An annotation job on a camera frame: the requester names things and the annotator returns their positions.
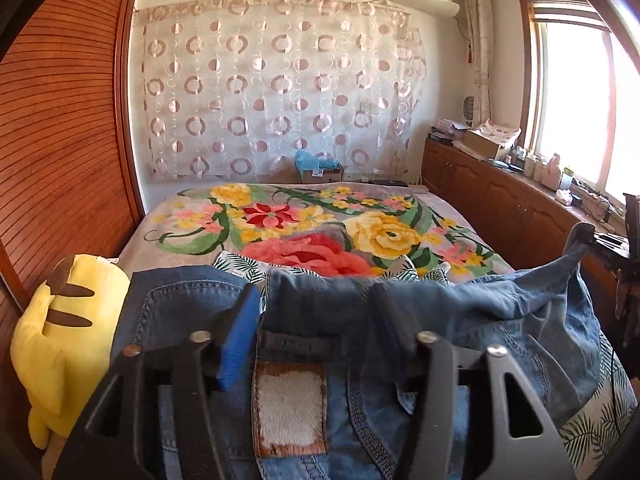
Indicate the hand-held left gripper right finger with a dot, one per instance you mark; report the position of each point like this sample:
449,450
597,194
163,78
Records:
436,385

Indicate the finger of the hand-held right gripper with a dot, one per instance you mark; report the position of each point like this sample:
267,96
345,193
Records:
611,244

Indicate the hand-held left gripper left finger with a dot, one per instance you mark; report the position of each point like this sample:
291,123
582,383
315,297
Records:
239,355

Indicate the blue denim pants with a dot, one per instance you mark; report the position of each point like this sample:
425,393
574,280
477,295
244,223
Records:
500,320

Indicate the pink bottle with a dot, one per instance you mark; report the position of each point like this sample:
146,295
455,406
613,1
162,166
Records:
552,172

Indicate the wooden low cabinet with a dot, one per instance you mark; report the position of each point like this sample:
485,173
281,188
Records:
490,200

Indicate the wooden framed window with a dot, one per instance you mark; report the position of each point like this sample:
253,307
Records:
575,100

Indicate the floral blanket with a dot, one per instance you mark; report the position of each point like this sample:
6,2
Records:
300,220

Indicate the open cardboard box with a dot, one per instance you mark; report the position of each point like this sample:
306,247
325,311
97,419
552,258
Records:
487,145

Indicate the leaf print bed sheet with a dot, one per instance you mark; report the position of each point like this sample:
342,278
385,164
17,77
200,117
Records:
595,430

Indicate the yellow plush toy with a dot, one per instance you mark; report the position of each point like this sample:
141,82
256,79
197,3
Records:
65,360

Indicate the white round fan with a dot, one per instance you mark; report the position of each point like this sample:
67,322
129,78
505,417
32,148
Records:
470,109

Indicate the small cardboard box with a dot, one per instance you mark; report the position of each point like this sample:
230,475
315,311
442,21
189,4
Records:
325,175

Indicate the pale window curtain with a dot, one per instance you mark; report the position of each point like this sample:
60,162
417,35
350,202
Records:
480,35

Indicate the sheer circle pattern curtain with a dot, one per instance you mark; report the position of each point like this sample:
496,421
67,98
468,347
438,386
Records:
280,85

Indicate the wooden slatted wardrobe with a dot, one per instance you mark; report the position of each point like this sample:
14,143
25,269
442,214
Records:
60,135

